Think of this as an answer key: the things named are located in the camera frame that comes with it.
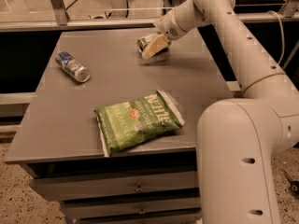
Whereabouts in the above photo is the middle drawer with knob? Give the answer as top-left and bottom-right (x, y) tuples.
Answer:
(60, 197), (200, 218)

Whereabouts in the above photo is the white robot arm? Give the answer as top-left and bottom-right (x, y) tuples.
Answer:
(141, 0), (299, 224)

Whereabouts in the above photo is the black caster wheel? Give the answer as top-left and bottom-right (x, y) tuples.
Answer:
(283, 171), (299, 195)

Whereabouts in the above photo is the grey drawer cabinet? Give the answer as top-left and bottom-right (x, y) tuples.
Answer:
(6, 29), (230, 224)

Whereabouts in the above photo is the metal railing frame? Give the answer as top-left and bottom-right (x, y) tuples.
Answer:
(0, 0), (299, 33)

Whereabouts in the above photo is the white cable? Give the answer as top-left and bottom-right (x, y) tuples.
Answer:
(267, 10), (286, 65)

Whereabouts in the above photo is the drawer with knob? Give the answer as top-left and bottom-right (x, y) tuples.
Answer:
(60, 197), (200, 218)
(30, 171), (198, 201)

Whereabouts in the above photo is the blue silver soda can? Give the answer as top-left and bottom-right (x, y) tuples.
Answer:
(55, 51), (91, 83)

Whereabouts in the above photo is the green kettle chips bag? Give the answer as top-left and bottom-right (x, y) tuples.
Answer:
(94, 90), (185, 157)

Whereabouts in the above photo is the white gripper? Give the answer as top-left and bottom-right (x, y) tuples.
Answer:
(142, 9), (186, 60)

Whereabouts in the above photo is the green 7up soda can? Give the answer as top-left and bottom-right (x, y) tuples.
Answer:
(137, 33), (160, 54)

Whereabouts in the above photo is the top drawer with knob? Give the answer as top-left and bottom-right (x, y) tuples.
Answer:
(30, 171), (198, 201)

